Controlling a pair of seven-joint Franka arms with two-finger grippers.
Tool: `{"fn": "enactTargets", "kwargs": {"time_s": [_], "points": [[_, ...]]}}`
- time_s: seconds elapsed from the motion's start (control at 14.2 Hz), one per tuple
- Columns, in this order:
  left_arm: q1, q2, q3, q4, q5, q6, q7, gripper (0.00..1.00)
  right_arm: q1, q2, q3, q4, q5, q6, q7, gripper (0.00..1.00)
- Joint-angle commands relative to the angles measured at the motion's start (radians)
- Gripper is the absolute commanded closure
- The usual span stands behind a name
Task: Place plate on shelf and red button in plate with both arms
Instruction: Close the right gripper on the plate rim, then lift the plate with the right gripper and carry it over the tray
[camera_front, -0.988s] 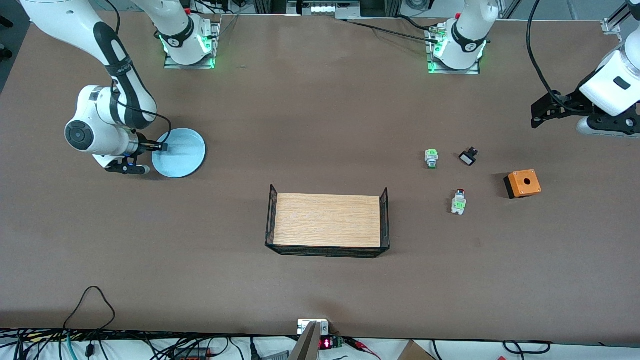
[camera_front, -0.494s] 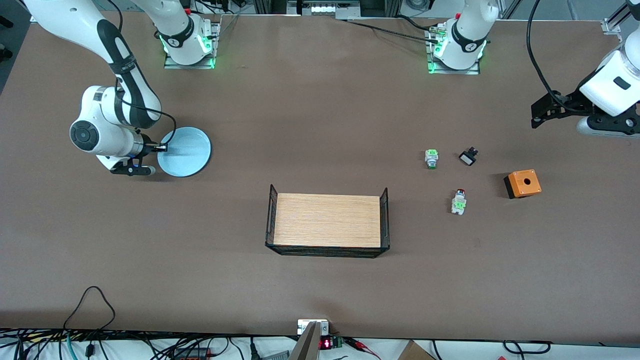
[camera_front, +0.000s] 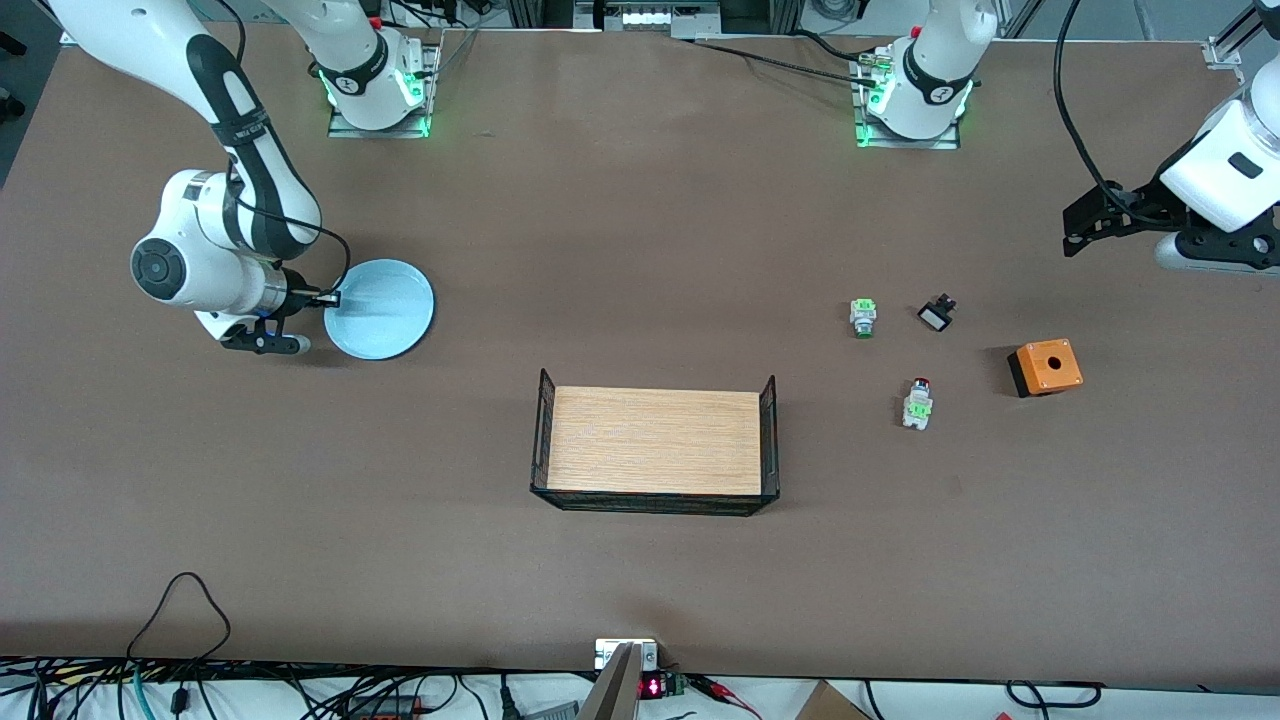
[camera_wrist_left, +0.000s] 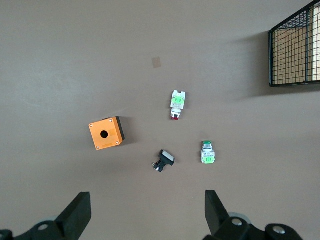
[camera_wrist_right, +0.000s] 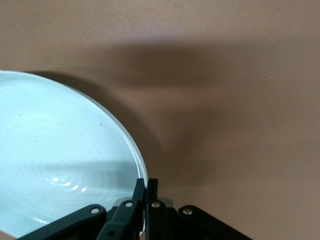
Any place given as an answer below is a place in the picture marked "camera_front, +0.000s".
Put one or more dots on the light blue round plate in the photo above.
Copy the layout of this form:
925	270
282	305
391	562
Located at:
385	310

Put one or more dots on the aluminium corner bracket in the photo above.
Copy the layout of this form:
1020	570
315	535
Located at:
1222	52

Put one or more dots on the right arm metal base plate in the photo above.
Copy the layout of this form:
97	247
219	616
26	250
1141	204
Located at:
432	90

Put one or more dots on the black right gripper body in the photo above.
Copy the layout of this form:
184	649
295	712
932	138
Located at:
296	286

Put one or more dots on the silver post bracket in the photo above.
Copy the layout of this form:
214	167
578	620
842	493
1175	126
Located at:
603	652

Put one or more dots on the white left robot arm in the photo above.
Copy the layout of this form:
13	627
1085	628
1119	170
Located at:
940	60

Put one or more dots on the circuit board with red display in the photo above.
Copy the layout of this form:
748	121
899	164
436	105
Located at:
660	686

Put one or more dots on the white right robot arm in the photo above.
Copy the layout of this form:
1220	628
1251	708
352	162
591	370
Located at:
215	240

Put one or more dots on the orange box with black base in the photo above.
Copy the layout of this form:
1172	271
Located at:
1050	366

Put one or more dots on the green push button switch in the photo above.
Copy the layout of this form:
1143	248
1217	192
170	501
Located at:
863	317

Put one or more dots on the brown cardboard piece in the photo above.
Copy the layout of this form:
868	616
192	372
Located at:
830	705

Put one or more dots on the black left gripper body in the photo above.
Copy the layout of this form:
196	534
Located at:
1141	201

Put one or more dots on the aluminium frame with white light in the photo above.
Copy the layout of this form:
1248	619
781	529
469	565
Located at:
645	15

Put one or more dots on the grey camera post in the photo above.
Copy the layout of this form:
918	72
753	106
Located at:
612	690

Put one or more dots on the red push button switch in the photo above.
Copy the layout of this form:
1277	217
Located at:
917	408

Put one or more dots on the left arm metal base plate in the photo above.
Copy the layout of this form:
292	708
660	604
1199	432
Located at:
955	140

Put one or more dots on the black switch with white face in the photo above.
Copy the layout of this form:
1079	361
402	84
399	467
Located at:
936	317

